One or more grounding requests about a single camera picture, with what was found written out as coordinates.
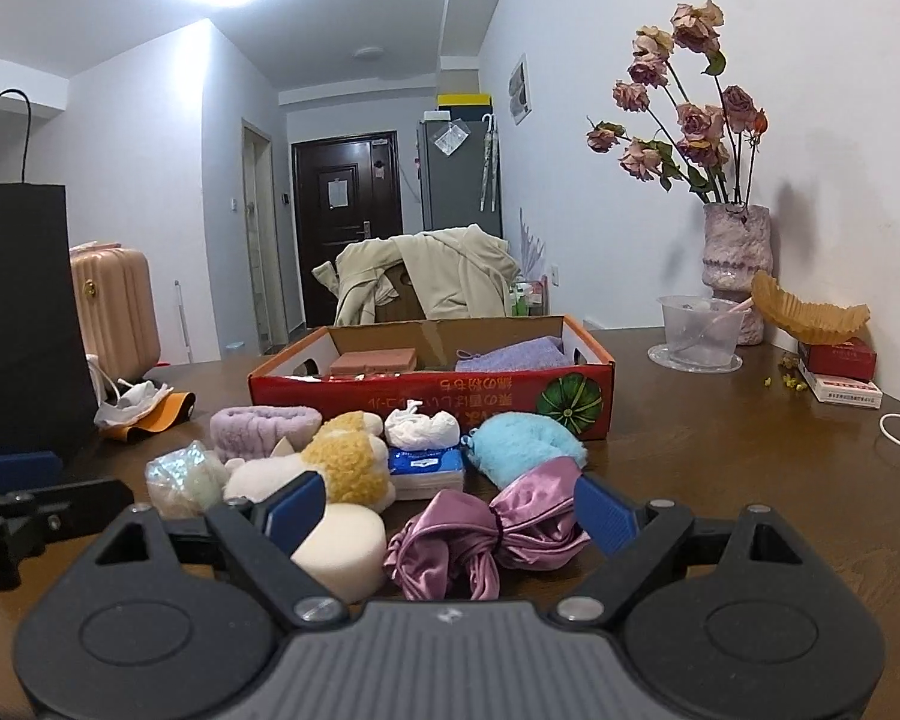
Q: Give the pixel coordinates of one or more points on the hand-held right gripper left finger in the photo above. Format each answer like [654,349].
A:
[298,504]

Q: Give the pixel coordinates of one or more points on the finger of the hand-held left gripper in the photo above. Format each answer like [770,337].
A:
[67,502]
[15,470]

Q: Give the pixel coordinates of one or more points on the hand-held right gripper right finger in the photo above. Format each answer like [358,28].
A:
[604,514]

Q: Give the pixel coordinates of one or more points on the white and yellow plush toy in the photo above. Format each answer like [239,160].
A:
[345,457]

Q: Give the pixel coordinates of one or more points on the cream round sponge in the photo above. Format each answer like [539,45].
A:
[341,555]

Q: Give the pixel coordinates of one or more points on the purple fluffy headband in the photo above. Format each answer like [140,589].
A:
[262,427]

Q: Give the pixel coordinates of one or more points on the blue fluffy plush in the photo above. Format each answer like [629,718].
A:
[525,446]

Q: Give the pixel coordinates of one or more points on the iridescent plastic bag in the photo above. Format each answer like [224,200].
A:
[184,480]

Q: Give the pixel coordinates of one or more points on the purple satin bonnet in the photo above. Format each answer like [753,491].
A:
[480,540]

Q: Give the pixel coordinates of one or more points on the red cardboard box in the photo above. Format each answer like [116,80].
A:
[420,409]

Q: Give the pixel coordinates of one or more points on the white face mask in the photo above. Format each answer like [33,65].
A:
[131,399]

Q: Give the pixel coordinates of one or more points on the blue tissue pack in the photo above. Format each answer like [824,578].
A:
[426,469]

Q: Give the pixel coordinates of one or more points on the orange pouch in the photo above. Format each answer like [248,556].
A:
[166,414]

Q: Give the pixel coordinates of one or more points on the white tied plastic bag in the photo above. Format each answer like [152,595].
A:
[420,427]

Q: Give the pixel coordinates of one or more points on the black paper bag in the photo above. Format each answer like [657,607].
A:
[15,315]

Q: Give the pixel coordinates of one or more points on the brown sponge block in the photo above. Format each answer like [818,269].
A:
[375,360]

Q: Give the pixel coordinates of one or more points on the purple towel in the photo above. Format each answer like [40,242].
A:
[510,354]

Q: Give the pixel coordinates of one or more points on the pink suitcase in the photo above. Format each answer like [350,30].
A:
[116,307]

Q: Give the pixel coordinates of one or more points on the clear plastic lid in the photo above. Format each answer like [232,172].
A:
[731,365]

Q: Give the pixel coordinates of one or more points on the plastic bottle vase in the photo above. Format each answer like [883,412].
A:
[694,334]

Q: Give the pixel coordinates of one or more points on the yellow dried flower bits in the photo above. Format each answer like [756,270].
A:
[789,384]

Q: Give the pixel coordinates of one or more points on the small bottles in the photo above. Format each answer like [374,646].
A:
[525,298]

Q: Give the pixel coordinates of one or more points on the brown chair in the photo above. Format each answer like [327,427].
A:
[399,294]

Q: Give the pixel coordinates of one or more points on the pink spoon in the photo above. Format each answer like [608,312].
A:
[727,311]

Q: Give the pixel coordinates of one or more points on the dark brown entry door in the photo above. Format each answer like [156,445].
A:
[345,255]

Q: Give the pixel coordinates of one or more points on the pale interior door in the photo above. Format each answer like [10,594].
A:
[259,240]

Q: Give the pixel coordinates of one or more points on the white small box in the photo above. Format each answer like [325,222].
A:
[844,391]

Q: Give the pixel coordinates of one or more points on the beige coat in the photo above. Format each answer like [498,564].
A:
[450,270]

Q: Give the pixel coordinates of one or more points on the red small box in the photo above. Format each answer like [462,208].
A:
[844,360]

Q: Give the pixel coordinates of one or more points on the pink glass vase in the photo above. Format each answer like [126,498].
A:
[739,255]

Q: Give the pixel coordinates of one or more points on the white paper notice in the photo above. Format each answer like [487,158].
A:
[337,193]

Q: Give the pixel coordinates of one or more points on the grey fridge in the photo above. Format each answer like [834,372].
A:
[457,187]

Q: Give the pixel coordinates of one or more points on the white umbrella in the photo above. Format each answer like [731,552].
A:
[487,165]

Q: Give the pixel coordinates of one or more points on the clear plastic bag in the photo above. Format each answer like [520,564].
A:
[450,139]

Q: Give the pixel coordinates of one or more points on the dried pink roses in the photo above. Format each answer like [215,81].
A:
[694,120]

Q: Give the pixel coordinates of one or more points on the yellow and black box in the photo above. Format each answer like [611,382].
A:
[465,99]

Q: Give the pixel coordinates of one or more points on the small ceiling light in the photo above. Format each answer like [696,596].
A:
[369,53]

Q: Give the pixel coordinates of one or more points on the white wall outlet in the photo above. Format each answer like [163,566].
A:
[556,275]

